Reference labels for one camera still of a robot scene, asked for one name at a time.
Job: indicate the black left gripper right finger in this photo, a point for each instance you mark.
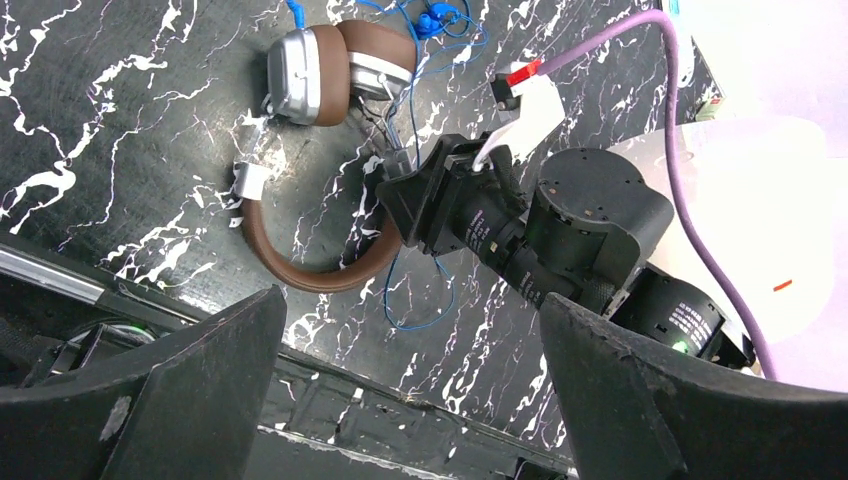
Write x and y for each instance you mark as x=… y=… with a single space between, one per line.
x=636 y=409

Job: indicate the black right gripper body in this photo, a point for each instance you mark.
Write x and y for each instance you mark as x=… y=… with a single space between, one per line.
x=442 y=185

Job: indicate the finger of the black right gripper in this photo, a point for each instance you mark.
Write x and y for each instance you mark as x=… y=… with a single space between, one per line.
x=388 y=170

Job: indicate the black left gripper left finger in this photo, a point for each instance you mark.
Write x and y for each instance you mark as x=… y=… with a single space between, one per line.
x=185 y=406

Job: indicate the brown silver headphones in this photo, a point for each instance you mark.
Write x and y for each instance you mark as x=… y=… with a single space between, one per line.
x=313 y=75

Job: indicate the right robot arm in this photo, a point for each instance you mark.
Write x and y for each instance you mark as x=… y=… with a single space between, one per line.
x=585 y=231

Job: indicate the white cylindrical drum box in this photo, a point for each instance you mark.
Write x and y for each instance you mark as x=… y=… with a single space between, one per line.
x=763 y=195

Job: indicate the small white green box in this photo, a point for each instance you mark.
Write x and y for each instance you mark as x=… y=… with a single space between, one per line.
x=710 y=109

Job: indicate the blue white blister pack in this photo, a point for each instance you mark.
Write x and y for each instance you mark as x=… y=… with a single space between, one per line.
x=686 y=49

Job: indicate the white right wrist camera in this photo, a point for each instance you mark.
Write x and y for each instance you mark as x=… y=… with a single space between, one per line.
x=528 y=107

